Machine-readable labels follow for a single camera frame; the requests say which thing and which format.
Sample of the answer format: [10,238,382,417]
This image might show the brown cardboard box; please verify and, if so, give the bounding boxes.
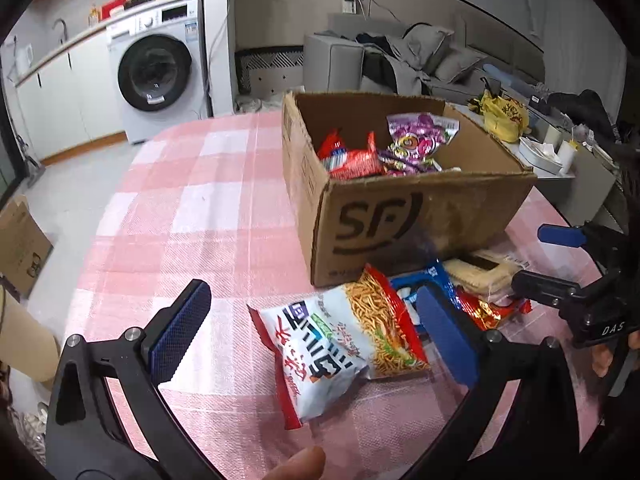
[281,91,538,288]

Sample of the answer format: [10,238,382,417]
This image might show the person's right hand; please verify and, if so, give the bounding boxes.
[590,327,640,378]

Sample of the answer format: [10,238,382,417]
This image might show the black white patterned panel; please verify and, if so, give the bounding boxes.
[235,47,306,96]

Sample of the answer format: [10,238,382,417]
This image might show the purple snack packet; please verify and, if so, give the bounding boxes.
[386,112,461,158]
[377,147,443,177]

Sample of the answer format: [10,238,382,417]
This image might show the pale wafer packet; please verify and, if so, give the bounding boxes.
[442,249,531,295]

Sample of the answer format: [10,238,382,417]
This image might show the pink checkered tablecloth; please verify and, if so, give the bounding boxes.
[65,110,601,480]

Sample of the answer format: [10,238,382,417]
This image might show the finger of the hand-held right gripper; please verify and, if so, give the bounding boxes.
[537,224,601,251]
[510,270,583,311]

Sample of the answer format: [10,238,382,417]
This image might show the white red-edged snack packet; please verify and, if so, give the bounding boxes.
[247,287,371,430]

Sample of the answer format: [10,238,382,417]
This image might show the blue object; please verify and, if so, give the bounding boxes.
[482,64,526,88]

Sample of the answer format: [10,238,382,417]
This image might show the blue snack packet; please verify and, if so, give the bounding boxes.
[390,260,458,331]

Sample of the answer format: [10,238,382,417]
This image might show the yellow plastic bag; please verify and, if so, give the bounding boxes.
[475,91,531,143]

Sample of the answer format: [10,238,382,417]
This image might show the pile of clothes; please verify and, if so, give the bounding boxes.
[356,30,433,96]

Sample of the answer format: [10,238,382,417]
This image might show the white coffee table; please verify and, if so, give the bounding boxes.
[455,102,618,231]

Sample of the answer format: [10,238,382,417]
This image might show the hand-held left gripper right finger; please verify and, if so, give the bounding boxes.
[400,285,611,480]

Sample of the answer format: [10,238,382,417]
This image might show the white washing machine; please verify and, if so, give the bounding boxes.
[106,0,208,146]

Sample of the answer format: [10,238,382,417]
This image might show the grey pillow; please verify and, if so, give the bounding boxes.
[402,24,453,68]
[435,45,488,83]

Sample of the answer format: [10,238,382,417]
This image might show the dark cloth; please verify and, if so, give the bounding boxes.
[545,89,621,146]

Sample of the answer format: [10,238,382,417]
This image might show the grey sofa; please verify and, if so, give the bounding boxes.
[302,12,546,106]

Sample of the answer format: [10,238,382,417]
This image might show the white lower kitchen cabinets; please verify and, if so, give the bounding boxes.
[14,35,126,161]

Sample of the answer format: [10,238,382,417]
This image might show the large red snack packet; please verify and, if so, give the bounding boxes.
[316,130,386,181]

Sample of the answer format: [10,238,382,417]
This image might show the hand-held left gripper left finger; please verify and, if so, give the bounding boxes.
[44,279,213,480]

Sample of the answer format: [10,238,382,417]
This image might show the person's left hand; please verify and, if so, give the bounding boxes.
[257,446,327,480]

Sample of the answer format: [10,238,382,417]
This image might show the white bowl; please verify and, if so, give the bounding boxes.
[518,137,563,173]

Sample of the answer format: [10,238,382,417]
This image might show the white cup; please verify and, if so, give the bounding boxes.
[557,140,578,176]

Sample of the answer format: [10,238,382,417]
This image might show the cardboard box on floor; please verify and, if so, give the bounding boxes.
[0,195,53,301]

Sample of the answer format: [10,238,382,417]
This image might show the fried noodle snack packet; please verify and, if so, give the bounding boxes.
[332,263,432,380]

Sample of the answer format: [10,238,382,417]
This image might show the small red snack packet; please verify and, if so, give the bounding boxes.
[452,287,533,332]

